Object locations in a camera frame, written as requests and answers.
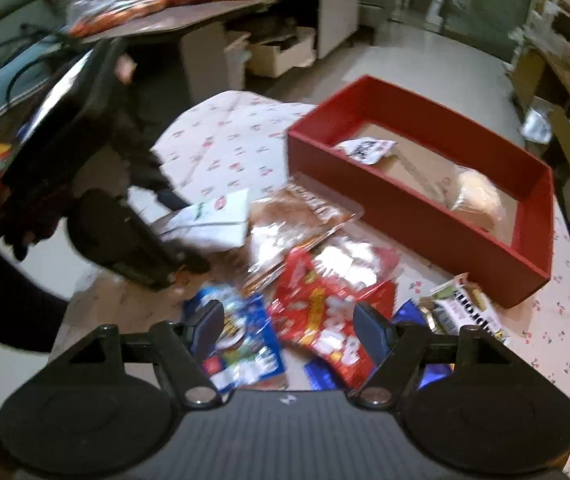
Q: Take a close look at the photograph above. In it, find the blue cushion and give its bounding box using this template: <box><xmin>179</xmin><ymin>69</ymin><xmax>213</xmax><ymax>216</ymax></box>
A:
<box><xmin>0</xmin><ymin>42</ymin><xmax>73</xmax><ymax>133</ymax></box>

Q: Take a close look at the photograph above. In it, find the silver foil bag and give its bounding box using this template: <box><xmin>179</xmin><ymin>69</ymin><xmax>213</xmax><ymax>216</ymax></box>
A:
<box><xmin>520</xmin><ymin>100</ymin><xmax>553</xmax><ymax>145</ymax></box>

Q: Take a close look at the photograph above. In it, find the white cabinet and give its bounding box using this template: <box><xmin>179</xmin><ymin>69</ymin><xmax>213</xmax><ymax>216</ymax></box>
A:
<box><xmin>315</xmin><ymin>0</ymin><xmax>363</xmax><ymax>60</ymax></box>

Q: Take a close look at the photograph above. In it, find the dark blue wafer packet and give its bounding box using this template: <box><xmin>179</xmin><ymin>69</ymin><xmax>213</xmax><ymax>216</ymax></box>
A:
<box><xmin>304</xmin><ymin>299</ymin><xmax>453</xmax><ymax>392</ymax></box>

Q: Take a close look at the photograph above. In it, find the brown top desk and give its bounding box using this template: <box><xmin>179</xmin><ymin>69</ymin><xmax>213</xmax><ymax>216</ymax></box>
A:
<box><xmin>72</xmin><ymin>0</ymin><xmax>366</xmax><ymax>106</ymax></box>

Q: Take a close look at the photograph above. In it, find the green white wafer packet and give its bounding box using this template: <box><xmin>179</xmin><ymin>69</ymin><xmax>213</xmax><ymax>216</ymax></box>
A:
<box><xmin>417</xmin><ymin>272</ymin><xmax>511</xmax><ymax>346</ymax></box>

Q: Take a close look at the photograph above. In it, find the person's left hand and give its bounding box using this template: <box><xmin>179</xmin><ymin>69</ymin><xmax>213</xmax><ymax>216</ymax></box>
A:
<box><xmin>1</xmin><ymin>212</ymin><xmax>60</xmax><ymax>262</ymax></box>

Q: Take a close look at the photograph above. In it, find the blue snack packet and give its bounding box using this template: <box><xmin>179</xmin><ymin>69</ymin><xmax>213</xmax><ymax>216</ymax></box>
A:
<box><xmin>182</xmin><ymin>282</ymin><xmax>288</xmax><ymax>393</ymax></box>

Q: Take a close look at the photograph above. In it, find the red cardboard box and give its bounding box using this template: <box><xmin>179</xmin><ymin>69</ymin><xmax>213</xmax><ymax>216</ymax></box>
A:
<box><xmin>285</xmin><ymin>74</ymin><xmax>556</xmax><ymax>310</ymax></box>

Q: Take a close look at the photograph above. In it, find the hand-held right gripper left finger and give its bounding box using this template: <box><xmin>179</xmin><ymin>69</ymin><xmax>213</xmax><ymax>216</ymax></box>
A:
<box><xmin>52</xmin><ymin>301</ymin><xmax>226</xmax><ymax>408</ymax></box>

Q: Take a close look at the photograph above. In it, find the gold snack packet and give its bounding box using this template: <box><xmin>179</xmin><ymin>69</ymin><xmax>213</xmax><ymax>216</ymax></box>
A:
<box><xmin>417</xmin><ymin>297</ymin><xmax>447</xmax><ymax>333</ymax></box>

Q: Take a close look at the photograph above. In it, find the clear bag of orange snacks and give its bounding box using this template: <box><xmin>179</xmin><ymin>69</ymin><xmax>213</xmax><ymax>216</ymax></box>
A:
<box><xmin>67</xmin><ymin>0</ymin><xmax>183</xmax><ymax>38</ymax></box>

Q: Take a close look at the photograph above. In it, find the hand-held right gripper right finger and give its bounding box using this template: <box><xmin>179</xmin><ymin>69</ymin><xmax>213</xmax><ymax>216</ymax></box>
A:
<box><xmin>347</xmin><ymin>302</ymin><xmax>518</xmax><ymax>408</ymax></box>

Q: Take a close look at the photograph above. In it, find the brown bread packet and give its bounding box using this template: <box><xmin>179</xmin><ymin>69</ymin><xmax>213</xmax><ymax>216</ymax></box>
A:
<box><xmin>242</xmin><ymin>182</ymin><xmax>366</xmax><ymax>296</ymax></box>

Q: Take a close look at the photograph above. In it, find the red snack packet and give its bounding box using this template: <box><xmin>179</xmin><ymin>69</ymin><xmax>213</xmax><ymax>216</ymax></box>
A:
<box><xmin>267</xmin><ymin>247</ymin><xmax>398</xmax><ymax>391</ymax></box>

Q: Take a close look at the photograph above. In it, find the cherry print tablecloth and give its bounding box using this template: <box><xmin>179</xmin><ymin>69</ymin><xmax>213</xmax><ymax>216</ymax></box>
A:
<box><xmin>60</xmin><ymin>90</ymin><xmax>570</xmax><ymax>480</ymax></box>

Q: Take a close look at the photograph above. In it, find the white storage box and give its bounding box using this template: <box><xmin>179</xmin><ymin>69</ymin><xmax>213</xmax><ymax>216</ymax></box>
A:
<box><xmin>247</xmin><ymin>27</ymin><xmax>317</xmax><ymax>78</ymax></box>

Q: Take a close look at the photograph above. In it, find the white black print packet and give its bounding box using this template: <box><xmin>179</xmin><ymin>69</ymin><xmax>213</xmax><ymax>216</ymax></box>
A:
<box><xmin>334</xmin><ymin>137</ymin><xmax>398</xmax><ymax>166</ymax></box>

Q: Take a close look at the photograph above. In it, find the white snack packet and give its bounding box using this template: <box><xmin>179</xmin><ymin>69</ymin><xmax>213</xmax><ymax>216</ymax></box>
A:
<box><xmin>157</xmin><ymin>189</ymin><xmax>251</xmax><ymax>251</ymax></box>

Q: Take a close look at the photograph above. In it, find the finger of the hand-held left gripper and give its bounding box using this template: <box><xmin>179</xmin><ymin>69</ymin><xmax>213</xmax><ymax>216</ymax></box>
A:
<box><xmin>129</xmin><ymin>154</ymin><xmax>192</xmax><ymax>212</ymax></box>
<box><xmin>159</xmin><ymin>241</ymin><xmax>212</xmax><ymax>276</ymax></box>

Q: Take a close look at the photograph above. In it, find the clear round cake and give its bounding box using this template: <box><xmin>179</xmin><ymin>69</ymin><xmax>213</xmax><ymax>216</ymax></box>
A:
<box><xmin>445</xmin><ymin>165</ymin><xmax>508</xmax><ymax>233</ymax></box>

